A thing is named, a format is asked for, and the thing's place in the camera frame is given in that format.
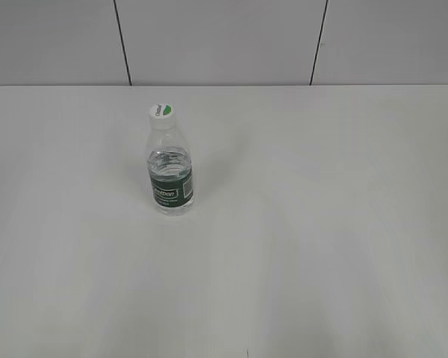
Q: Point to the clear Cestbon water bottle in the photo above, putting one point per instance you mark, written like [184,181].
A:
[169,166]

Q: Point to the white green bottle cap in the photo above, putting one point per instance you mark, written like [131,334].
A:
[162,116]

